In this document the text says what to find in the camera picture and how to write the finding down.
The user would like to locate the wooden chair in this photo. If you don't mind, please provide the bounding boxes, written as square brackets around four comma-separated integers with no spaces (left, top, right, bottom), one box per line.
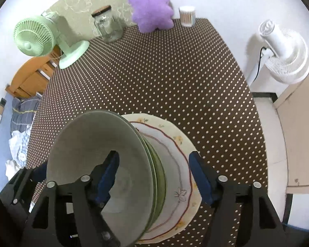
[5,57,58,99]

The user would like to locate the green desk fan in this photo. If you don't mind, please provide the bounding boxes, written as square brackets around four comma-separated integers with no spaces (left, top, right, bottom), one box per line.
[13,12,90,69]

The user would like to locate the glass jar with lid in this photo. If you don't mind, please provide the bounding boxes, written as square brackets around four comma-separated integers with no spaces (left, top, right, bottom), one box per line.
[91,5,123,44]

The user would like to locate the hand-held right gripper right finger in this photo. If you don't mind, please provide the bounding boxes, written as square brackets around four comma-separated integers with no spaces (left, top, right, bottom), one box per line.
[188,151,284,247]

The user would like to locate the white standing fan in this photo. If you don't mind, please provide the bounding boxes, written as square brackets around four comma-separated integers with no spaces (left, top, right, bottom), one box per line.
[245,19,309,85]

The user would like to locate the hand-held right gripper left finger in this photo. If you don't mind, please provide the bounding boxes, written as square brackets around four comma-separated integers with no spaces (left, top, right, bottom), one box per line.
[21,150,121,247]

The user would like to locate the large floral ceramic bowl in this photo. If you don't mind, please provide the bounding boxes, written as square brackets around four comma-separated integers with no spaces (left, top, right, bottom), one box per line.
[134,126,168,227]

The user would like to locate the small floral ceramic bowl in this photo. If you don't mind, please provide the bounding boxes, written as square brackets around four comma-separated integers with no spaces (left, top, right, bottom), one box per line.
[46,110,157,247]

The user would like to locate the purple plush toy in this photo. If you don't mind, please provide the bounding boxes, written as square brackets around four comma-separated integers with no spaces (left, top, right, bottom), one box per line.
[129,0,174,33]

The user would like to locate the green printed board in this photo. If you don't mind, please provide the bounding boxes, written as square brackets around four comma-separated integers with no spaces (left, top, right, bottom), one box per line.
[45,0,145,39]

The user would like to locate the large yellow floral plate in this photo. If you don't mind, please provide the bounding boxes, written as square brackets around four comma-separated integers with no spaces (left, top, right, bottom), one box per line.
[122,113,202,244]

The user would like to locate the white plate red pattern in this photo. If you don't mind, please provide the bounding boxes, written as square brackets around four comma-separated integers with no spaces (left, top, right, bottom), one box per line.
[130,122,193,240]

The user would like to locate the grey striped cloth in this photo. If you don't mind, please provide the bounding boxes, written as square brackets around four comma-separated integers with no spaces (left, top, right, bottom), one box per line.
[10,93,43,134]

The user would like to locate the white cloth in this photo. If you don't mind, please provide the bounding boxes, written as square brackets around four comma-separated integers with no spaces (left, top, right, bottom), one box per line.
[5,160,23,181]

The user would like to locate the beige door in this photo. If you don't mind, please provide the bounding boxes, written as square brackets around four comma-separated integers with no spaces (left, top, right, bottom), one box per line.
[273,44,309,195]

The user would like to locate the cotton swab container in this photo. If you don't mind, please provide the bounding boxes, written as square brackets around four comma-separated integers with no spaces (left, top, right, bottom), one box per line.
[179,6,196,27]

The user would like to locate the black fan cable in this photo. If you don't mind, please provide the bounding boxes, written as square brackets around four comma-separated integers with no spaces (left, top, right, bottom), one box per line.
[255,47,267,83]

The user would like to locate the brown polka-dot tablecloth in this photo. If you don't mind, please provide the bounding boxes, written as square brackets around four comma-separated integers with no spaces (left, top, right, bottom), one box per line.
[26,18,269,247]

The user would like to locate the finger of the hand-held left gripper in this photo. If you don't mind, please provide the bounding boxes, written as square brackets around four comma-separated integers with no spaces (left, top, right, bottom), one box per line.
[0,162,49,211]

